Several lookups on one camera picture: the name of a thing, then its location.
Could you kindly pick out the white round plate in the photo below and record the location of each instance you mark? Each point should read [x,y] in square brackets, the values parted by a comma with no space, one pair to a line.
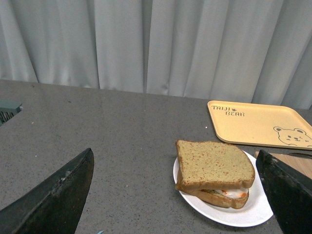
[255,212]

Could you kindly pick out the bread slice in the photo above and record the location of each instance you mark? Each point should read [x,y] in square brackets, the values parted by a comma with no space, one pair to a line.
[214,198]
[211,165]

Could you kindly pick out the yellow bear tray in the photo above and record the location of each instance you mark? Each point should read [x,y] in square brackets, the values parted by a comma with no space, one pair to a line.
[259,124]

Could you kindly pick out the grey green basket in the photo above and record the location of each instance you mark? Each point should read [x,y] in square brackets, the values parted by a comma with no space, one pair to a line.
[8,109]

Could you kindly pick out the fried egg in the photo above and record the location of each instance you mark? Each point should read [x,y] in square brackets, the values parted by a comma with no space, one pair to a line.
[234,193]

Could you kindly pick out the bamboo cutting board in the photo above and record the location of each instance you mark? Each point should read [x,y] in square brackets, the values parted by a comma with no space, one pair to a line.
[296,162]

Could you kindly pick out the grey pleated curtain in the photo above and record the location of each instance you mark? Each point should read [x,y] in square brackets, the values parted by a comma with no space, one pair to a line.
[257,51]

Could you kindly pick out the metal cutting board handle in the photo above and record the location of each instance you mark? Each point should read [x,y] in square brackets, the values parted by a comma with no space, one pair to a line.
[301,155]

